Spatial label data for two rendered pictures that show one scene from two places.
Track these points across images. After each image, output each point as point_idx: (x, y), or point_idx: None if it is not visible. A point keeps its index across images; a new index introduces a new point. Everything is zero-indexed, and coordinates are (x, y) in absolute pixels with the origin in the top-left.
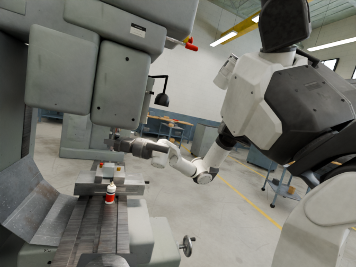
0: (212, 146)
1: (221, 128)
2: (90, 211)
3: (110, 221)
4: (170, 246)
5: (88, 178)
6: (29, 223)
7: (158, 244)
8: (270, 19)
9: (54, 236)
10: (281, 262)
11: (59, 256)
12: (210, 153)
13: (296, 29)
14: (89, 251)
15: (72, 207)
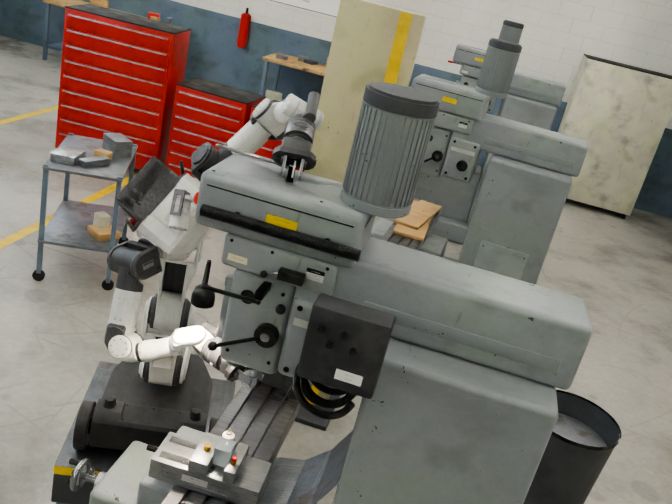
0: (137, 301)
1: (158, 269)
2: (252, 449)
3: (235, 430)
4: (136, 453)
5: (252, 466)
6: (309, 467)
7: (149, 461)
8: None
9: (284, 465)
10: (184, 297)
11: (285, 420)
12: (137, 310)
13: None
14: (263, 414)
15: (262, 499)
